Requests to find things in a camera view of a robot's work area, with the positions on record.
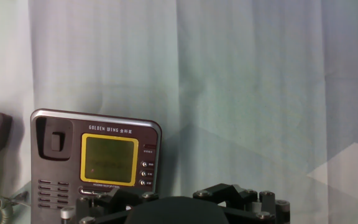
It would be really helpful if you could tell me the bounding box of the maroon telephone base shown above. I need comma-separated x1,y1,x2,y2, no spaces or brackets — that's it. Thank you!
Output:
30,108,163,224

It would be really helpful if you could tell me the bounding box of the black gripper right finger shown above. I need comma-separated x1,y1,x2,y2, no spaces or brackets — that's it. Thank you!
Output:
193,182,291,224

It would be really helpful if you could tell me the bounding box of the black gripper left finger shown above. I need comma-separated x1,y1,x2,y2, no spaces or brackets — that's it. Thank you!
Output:
60,186,160,224

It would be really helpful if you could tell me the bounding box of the blue green patterned tablecloth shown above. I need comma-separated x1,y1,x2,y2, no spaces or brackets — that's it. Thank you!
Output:
0,0,358,224

